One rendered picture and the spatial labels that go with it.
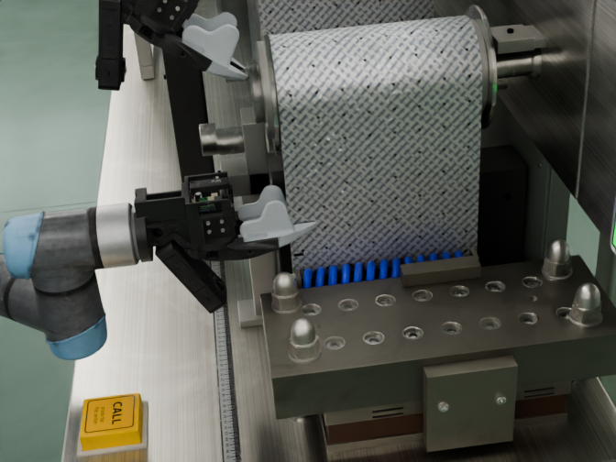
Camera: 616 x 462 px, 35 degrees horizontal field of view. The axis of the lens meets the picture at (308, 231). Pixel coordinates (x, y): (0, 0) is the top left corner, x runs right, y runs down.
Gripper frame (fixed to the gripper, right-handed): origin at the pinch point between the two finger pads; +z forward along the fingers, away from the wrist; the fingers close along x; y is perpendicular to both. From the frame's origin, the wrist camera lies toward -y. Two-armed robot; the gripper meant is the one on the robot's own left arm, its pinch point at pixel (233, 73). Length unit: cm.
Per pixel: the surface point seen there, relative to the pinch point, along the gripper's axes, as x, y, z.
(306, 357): -24.3, -15.7, 18.5
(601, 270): 10, 1, 67
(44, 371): 113, -137, 34
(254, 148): 0.7, -6.9, 7.8
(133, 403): -15.1, -37.5, 9.4
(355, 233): -6.6, -7.1, 22.3
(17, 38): 403, -166, -2
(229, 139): 1.7, -7.9, 4.8
